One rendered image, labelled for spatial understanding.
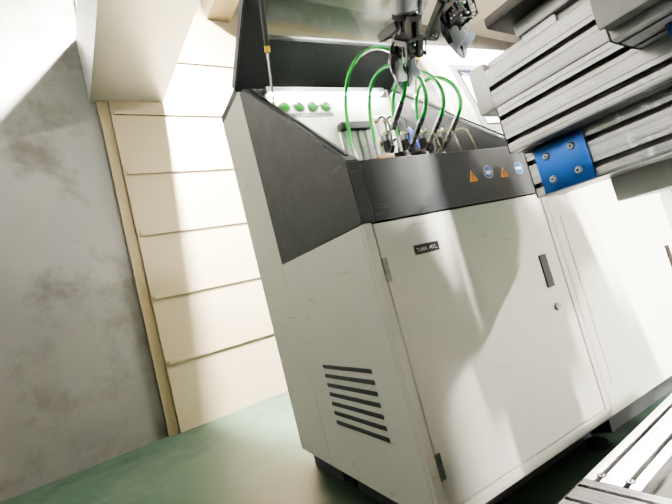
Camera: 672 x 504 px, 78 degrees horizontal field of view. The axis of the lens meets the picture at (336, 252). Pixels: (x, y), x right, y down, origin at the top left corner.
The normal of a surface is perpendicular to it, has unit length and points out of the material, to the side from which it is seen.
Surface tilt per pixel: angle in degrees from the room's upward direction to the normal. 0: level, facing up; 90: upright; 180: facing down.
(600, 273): 90
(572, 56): 90
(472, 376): 90
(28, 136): 90
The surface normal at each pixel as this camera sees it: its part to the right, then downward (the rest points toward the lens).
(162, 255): 0.52, -0.21
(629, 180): -0.81, 0.16
